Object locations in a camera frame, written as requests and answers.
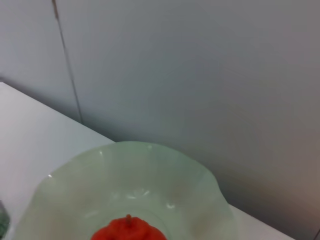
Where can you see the orange fruit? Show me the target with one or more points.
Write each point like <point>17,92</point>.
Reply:
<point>130,231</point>

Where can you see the green glass fruit bowl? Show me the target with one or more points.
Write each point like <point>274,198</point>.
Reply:
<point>100,185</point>

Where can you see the clear water bottle green label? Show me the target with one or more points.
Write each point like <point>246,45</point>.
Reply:
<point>3,220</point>

